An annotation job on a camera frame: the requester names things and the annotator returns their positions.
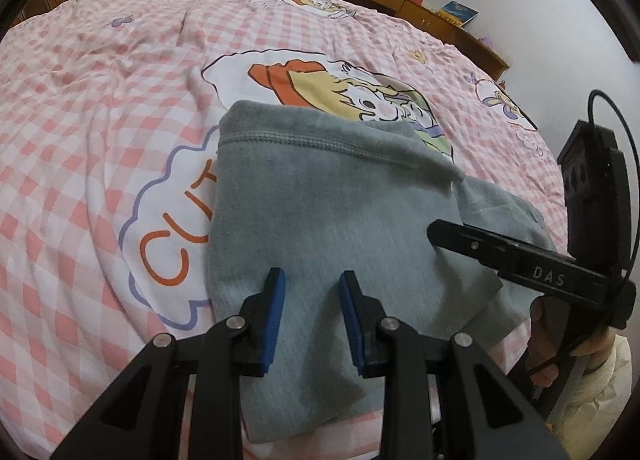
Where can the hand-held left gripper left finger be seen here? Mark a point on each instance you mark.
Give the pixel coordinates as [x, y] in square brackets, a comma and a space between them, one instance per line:
[274, 320]

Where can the person's right hand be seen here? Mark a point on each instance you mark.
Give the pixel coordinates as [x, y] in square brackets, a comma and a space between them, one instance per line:
[537, 340]

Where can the blue book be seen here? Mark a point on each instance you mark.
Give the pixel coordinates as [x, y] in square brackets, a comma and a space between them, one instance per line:
[457, 13]

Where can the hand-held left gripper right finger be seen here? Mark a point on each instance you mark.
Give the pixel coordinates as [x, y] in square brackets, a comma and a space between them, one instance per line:
[352, 325]

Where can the person's right forearm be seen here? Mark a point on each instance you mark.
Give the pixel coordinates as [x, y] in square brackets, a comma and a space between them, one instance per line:
[607, 390]

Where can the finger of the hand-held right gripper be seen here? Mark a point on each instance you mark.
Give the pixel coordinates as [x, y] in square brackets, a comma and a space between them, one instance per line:
[455, 237]
[530, 246]

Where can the pink checked cartoon bed cover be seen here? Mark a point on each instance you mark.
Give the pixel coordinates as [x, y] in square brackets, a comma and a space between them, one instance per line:
[75, 140]

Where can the grey pants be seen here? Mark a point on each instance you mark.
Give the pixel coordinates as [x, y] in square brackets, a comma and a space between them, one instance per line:
[325, 200]

